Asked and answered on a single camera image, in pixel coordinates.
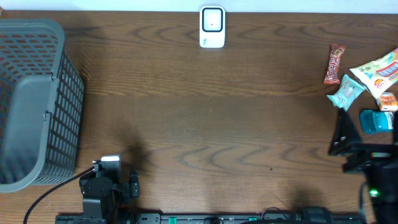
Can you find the dark grey plastic basket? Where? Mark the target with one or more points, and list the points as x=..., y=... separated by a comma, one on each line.
x=41, y=105

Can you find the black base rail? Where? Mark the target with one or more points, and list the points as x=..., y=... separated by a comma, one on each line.
x=269, y=215

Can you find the light green wet wipes pack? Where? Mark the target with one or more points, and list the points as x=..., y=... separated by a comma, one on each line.
x=349, y=91

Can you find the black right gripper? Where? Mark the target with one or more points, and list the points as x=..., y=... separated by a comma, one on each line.
x=377, y=153

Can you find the white barcode scanner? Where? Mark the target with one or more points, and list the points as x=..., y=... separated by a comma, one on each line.
x=212, y=27

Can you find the red snack package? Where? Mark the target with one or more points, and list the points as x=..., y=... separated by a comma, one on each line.
x=336, y=53

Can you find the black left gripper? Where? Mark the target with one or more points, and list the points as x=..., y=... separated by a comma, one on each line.
x=127, y=190

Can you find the teal mouthwash bottle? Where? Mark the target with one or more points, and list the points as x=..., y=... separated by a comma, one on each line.
x=373, y=122

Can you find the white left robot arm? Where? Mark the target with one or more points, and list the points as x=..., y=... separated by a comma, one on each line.
x=104, y=193

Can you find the orange tissue pack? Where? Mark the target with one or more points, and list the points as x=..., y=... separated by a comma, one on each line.
x=387, y=102

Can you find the yellow white snack bag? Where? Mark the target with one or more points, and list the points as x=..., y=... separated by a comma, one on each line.
x=378, y=75

